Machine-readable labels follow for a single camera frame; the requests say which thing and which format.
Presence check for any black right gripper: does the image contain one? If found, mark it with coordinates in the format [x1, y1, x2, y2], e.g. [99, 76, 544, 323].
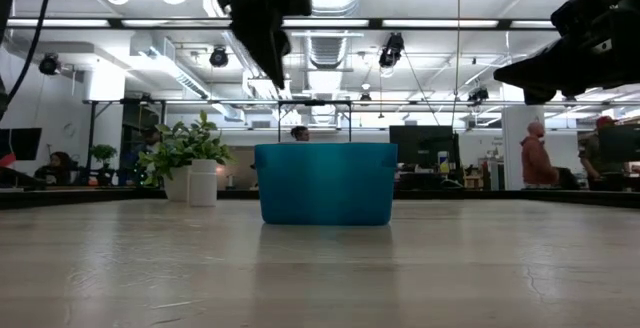
[493, 0, 640, 105]

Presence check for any large green potted plant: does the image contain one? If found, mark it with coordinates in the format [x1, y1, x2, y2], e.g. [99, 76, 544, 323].
[137, 110, 234, 203]

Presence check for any dark shelving rack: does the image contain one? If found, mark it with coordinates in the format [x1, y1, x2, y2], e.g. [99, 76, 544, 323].
[121, 98, 166, 187]

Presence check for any white pillar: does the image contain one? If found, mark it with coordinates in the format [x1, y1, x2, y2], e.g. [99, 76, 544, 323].
[501, 103, 546, 192]

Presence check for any small green potted plant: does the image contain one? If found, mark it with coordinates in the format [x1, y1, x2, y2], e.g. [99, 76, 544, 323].
[89, 143, 119, 187]

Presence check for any black overhead light bar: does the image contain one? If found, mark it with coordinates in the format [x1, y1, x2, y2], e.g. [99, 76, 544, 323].
[7, 17, 561, 31]

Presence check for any thin hanging cable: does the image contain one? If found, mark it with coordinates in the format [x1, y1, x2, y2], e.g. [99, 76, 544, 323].
[452, 0, 462, 129]

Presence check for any person with red cap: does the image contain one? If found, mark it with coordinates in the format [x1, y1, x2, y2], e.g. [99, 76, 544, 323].
[578, 115, 626, 192]

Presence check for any black computer monitor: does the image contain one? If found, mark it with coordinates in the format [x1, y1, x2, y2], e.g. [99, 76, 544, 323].
[598, 123, 640, 163]
[0, 127, 44, 162]
[389, 125, 460, 172]

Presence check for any black table border rail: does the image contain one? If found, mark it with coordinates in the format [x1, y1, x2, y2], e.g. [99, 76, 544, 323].
[0, 187, 640, 210]

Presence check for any silver ventilation duct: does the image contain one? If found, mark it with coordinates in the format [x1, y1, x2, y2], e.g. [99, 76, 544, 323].
[294, 0, 365, 69]

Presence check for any white plastic pill bottle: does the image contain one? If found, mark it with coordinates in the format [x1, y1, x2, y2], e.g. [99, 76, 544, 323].
[188, 159, 219, 208]

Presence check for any blue plastic basket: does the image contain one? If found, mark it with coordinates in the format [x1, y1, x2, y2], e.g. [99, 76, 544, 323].
[253, 142, 399, 227]

